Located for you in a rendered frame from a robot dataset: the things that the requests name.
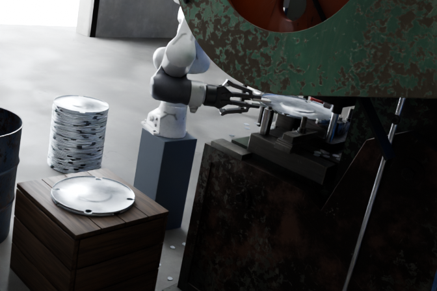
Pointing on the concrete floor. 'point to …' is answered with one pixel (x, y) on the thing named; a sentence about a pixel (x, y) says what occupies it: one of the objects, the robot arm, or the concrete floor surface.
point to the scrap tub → (8, 165)
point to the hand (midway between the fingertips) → (260, 102)
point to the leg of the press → (313, 224)
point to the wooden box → (85, 241)
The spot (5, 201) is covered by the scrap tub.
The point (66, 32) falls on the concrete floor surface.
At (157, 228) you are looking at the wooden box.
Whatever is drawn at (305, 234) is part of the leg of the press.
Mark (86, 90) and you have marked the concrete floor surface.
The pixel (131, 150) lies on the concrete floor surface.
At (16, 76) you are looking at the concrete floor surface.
